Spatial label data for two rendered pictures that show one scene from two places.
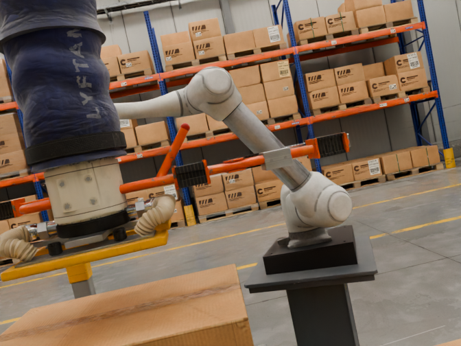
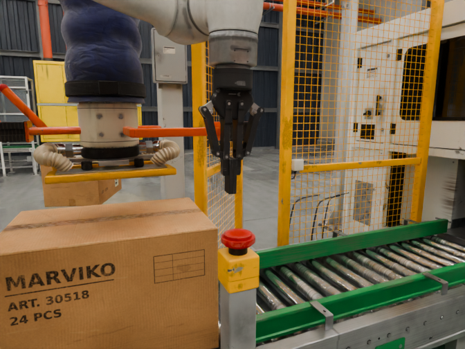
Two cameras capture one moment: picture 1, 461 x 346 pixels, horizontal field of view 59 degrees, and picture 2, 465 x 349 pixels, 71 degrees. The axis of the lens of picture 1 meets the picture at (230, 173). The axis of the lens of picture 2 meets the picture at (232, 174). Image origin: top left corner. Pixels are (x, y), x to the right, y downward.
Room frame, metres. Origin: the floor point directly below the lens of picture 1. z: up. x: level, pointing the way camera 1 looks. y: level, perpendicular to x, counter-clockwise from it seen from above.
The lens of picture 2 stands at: (2.05, 0.40, 1.27)
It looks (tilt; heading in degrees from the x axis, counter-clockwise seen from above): 10 degrees down; 163
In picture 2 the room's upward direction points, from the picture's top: straight up
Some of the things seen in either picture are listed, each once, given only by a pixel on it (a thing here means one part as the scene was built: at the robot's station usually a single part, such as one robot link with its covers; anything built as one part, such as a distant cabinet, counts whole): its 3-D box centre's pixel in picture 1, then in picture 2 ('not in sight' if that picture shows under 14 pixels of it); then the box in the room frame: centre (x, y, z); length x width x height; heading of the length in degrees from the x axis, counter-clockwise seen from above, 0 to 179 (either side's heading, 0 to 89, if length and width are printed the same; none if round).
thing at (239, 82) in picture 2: not in sight; (232, 93); (1.45, 0.59, 1.31); 0.08 x 0.07 x 0.09; 92
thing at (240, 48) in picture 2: not in sight; (232, 52); (1.45, 0.59, 1.39); 0.09 x 0.09 x 0.06
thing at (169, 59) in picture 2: not in sight; (169, 57); (0.04, 0.65, 1.62); 0.20 x 0.05 x 0.30; 95
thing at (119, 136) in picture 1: (77, 149); (106, 91); (0.99, 0.34, 1.35); 0.23 x 0.23 x 0.04
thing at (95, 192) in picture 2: not in sight; (85, 172); (-0.82, 0.04, 0.82); 0.60 x 0.40 x 0.40; 166
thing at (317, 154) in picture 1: (326, 145); not in sight; (1.04, -0.25, 1.23); 0.08 x 0.07 x 0.05; 96
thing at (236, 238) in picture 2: not in sight; (238, 242); (1.46, 0.60, 1.02); 0.07 x 0.07 x 0.04
